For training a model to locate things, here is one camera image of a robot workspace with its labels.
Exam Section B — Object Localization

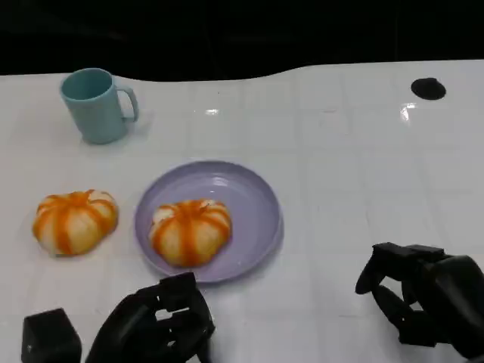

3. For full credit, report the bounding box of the black round table grommet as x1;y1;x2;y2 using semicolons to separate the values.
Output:
411;77;447;101

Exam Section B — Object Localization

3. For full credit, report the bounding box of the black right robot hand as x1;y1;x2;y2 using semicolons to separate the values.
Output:
354;241;484;361

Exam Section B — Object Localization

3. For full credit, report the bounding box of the pale green mug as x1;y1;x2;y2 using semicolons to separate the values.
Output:
59;67;140;145

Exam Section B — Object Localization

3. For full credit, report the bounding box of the orange white toy bread roll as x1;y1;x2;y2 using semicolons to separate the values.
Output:
32;189;119;257
148;199;232;268

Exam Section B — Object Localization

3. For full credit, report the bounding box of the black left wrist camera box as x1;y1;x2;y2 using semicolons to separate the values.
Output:
21;308;82;363

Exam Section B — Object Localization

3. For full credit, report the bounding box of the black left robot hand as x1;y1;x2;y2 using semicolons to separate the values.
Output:
84;271;216;363

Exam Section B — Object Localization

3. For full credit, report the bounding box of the lilac plate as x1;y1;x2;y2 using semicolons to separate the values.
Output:
135;160;284;284

